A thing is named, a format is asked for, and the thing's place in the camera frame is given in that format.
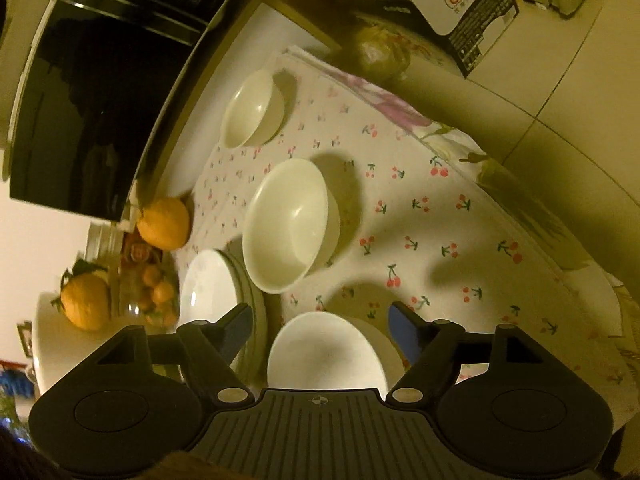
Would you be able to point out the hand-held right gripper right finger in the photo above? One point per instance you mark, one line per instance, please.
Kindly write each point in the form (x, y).
(400, 322)

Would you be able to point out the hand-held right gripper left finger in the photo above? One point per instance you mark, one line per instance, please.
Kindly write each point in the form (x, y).
(241, 325)

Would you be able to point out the small white plate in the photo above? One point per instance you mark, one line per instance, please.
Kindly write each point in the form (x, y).
(205, 285)

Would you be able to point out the white bowl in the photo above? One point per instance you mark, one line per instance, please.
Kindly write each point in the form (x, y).
(325, 355)

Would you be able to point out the glass jar with kumquats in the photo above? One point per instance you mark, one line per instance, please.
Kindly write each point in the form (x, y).
(150, 285)

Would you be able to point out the cherry print tablecloth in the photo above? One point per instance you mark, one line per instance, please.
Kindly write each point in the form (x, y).
(425, 220)

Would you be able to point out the large cream bowl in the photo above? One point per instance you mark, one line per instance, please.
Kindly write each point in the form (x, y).
(290, 225)

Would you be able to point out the plain orange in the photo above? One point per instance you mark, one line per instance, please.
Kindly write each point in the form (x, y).
(165, 225)

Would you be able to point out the orange with leaves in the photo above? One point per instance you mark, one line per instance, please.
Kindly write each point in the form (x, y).
(85, 300)

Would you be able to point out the metal jar lid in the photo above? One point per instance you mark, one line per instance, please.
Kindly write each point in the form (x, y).
(102, 242)

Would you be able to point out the white kitchen appliance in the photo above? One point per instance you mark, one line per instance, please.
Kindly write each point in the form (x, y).
(55, 355)

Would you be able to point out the small cream bowl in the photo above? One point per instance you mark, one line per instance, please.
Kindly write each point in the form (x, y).
(250, 110)

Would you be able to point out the purple floral cloth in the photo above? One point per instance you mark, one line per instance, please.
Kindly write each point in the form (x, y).
(380, 100)

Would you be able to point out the round wrapped bundle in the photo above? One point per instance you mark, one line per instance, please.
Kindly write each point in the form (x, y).
(382, 55)

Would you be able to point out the black microwave oven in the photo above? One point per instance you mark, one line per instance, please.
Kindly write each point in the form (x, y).
(100, 85)

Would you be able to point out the white printed carton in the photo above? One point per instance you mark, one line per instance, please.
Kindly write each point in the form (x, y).
(465, 5)

